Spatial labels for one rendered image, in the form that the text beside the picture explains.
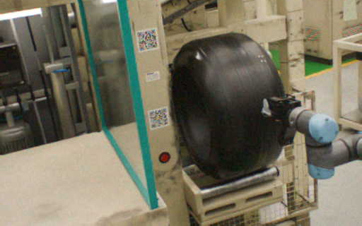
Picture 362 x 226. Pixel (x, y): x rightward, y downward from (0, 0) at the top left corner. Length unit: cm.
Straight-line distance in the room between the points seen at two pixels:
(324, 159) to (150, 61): 67
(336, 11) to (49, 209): 529
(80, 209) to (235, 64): 80
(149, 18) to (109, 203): 72
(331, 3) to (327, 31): 33
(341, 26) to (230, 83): 467
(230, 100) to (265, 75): 16
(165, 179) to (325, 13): 455
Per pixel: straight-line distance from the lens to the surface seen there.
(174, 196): 194
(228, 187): 192
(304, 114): 148
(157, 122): 179
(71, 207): 124
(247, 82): 172
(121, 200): 122
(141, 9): 168
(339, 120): 446
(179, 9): 215
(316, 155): 147
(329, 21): 616
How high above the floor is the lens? 188
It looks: 20 degrees down
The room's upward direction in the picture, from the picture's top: 7 degrees counter-clockwise
